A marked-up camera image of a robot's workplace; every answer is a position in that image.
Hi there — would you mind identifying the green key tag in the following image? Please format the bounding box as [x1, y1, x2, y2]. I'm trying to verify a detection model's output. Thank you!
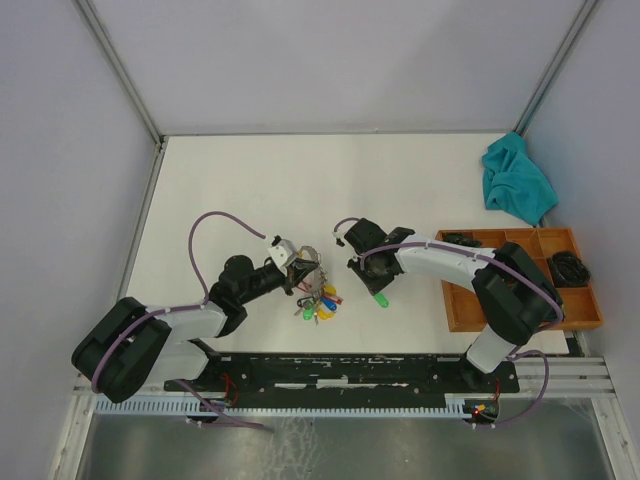
[373, 292, 390, 309]

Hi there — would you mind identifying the metal keyring with coloured keys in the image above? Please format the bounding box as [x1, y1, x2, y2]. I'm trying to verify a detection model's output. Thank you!
[294, 245, 343, 325]

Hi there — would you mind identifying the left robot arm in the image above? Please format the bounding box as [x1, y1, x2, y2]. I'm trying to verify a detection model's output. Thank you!
[71, 255, 320, 403]

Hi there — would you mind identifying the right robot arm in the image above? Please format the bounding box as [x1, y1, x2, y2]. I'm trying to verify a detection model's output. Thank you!
[333, 218, 565, 391]

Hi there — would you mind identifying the teal cloth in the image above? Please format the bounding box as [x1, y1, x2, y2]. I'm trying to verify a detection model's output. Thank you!
[481, 132, 558, 226]

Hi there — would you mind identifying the wooden compartment tray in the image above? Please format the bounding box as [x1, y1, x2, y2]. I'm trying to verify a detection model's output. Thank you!
[436, 228, 603, 333]

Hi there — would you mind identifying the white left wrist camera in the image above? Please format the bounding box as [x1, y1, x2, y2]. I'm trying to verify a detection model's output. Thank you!
[267, 235, 298, 271]

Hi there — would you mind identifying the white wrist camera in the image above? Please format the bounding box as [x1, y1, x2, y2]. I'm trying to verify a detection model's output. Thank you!
[332, 231, 346, 247]
[267, 235, 298, 271]

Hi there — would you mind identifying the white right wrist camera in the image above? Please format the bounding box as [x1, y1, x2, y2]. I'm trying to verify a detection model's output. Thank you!
[332, 231, 346, 247]

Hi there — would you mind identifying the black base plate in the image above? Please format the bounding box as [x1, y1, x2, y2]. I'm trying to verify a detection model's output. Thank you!
[188, 352, 520, 399]

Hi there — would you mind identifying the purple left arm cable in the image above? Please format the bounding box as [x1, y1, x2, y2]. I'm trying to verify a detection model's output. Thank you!
[89, 210, 269, 396]

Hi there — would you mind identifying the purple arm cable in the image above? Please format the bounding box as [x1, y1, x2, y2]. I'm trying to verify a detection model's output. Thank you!
[89, 210, 269, 396]
[332, 216, 566, 430]

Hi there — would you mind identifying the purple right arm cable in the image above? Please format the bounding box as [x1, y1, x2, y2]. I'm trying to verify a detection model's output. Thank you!
[332, 216, 566, 430]

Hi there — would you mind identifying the black cable coil right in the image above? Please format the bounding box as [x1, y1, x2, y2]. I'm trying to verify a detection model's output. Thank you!
[549, 249, 592, 289]

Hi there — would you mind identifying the grey cable duct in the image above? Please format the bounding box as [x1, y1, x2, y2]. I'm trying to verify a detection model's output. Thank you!
[94, 394, 472, 419]

